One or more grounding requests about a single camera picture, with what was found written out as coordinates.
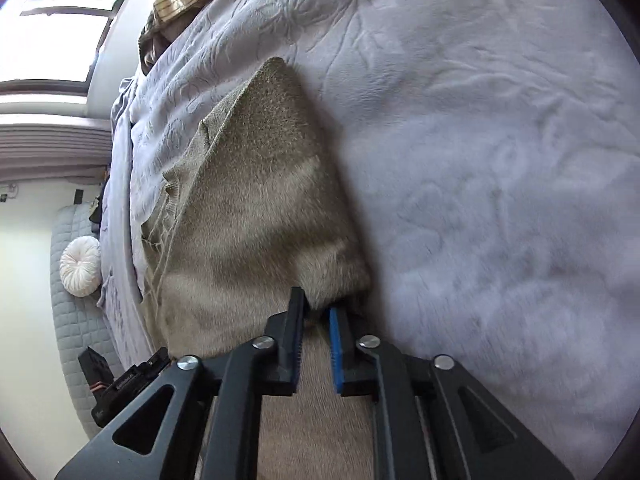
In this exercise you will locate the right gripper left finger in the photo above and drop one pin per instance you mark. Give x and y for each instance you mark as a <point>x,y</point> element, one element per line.
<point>200,418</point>

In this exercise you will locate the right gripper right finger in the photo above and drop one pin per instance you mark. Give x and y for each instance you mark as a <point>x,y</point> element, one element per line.
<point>432,419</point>

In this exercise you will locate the brown knit sweater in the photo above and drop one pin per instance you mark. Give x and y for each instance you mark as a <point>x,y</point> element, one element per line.
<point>251,209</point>

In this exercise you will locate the lavender plush blanket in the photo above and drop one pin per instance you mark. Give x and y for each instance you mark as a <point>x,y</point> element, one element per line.
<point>120,294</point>

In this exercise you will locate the white round pleated cushion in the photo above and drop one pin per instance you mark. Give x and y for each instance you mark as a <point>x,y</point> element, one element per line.
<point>80,266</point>

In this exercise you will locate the grey window curtain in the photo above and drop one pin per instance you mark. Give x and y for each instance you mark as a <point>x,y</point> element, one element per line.
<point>44,147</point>

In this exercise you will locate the lavender embossed bedspread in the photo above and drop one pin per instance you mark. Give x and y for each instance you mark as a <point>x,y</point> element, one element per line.
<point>491,152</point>

